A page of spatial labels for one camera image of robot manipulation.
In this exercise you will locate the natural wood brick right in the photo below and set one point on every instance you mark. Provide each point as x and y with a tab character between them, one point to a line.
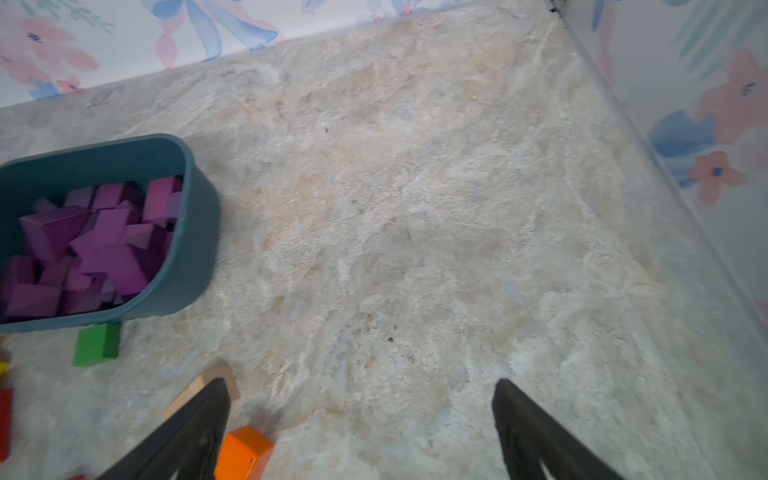
199	383

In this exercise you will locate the red arch brick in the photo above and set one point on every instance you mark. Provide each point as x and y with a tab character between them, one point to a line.
6	414

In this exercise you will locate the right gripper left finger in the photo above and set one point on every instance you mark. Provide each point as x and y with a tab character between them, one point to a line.
185	446

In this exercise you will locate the purple long brick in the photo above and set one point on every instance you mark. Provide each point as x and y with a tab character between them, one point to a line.
162	201

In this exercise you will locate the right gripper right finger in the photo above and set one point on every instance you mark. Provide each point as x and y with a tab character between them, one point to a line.
535	446

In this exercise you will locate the green cube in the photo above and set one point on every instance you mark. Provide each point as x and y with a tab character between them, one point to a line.
97	344

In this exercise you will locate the teal plastic storage bin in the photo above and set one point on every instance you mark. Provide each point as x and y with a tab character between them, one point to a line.
190	262

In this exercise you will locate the purple triangle brick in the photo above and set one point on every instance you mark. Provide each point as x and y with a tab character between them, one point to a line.
49	233

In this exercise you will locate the orange brick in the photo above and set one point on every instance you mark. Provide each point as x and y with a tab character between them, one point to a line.
244	455

